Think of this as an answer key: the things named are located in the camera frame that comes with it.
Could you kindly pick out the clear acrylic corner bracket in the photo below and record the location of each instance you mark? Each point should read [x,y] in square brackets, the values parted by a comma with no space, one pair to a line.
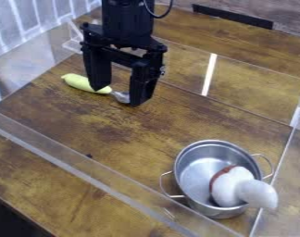
[76,38]

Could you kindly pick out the clear acrylic right barrier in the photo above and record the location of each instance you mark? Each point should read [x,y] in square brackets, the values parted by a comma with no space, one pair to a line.
[282,222]

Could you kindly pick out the white plush mushroom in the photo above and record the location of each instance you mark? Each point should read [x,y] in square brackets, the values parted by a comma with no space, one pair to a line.
[235,186]

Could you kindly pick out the black strip on table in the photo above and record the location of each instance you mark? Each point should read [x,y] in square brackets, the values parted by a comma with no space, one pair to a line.
[223,14]

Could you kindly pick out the silver metal pot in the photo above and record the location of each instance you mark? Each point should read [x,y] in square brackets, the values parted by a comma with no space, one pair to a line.
[199,161]

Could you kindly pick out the clear acrylic front barrier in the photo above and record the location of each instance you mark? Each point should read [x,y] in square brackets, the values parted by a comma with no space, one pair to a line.
[133,193]

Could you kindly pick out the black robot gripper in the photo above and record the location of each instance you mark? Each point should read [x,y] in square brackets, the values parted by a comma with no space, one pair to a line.
[123,40]

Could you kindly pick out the clear acrylic barrier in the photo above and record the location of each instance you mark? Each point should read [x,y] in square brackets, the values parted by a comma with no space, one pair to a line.
[133,193]
[282,222]

